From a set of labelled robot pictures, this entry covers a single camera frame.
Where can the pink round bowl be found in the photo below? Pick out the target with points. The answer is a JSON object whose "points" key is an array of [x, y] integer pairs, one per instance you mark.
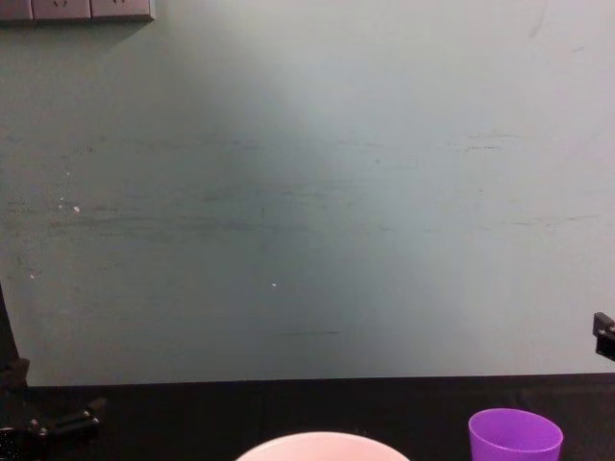
{"points": [[322, 449]]}

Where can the purple plastic cup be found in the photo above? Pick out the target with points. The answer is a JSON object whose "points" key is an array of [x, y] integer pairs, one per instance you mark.
{"points": [[499, 444]]}

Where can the black table cloth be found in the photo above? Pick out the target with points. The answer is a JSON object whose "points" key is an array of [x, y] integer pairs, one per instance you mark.
{"points": [[298, 408]]}

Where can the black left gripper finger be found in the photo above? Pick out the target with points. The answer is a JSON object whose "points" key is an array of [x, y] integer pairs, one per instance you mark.
{"points": [[67, 423], [13, 372]]}

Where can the grey wall socket panel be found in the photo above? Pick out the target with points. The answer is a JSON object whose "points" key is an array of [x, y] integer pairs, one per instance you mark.
{"points": [[14, 8], [122, 7], [61, 8]]}

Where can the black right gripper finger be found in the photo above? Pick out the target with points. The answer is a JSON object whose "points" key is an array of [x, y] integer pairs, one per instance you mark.
{"points": [[606, 338]]}

